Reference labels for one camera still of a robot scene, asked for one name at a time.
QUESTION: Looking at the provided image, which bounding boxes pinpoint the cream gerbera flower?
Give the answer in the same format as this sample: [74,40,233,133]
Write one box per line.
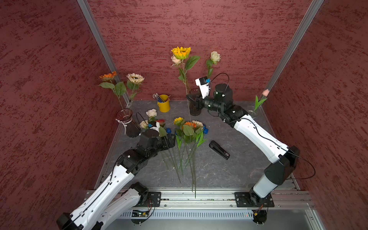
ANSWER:
[127,73,145,108]

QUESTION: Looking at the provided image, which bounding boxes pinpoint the cream rose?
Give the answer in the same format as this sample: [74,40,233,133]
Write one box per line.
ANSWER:
[206,51,221,78]
[140,120,149,129]

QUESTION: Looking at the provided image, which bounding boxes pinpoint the red gerbera flower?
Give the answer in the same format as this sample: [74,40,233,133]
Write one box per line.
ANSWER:
[156,119,166,127]

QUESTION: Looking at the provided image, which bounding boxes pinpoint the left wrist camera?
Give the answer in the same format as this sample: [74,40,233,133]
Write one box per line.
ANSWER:
[148,122,161,132]

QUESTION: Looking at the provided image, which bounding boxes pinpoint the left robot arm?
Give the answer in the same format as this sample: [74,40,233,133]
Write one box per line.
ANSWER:
[57,129,176,230]

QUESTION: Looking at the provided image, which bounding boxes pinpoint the pens in cup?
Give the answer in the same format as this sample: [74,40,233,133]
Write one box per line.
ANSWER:
[152,94,164,103]

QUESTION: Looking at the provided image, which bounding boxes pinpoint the pink tulip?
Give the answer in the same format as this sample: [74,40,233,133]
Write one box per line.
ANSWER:
[254,89,270,111]

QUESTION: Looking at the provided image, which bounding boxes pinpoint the middle dark ribbed vase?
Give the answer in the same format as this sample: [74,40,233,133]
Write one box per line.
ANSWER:
[189,89,202,116]

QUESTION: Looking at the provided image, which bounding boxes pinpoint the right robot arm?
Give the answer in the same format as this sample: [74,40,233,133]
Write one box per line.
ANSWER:
[186,84,300,206]

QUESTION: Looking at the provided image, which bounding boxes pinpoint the yellow pen cup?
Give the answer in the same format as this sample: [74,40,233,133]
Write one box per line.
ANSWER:
[157,94,171,113]

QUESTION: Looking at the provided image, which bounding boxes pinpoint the clear glass vase with ribbon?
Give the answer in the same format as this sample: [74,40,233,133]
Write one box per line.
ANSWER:
[247,110,259,119]

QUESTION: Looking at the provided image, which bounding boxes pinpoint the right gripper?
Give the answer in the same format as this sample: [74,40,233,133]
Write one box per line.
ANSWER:
[186,91,224,112]

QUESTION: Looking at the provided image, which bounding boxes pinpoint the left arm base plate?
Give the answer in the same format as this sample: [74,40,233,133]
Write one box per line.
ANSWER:
[136,191,162,208]

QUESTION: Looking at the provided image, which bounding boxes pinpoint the white rose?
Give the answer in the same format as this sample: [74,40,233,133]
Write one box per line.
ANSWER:
[171,55,182,66]
[146,109,157,118]

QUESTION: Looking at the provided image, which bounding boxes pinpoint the orange gerbera flower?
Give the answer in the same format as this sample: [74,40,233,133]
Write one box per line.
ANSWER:
[99,71,127,109]

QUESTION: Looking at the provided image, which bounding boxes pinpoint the left dark glass vase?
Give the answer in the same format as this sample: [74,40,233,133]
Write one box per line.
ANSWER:
[116,108,141,138]

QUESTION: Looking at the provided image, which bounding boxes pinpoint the white rose top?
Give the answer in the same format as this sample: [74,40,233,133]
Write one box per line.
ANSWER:
[146,109,157,118]

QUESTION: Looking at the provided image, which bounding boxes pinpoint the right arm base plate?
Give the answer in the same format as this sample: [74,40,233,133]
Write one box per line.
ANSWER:
[234,192,275,209]

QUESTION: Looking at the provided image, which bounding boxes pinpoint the black stapler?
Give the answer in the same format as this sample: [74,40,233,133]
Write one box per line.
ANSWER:
[209,140,230,160]

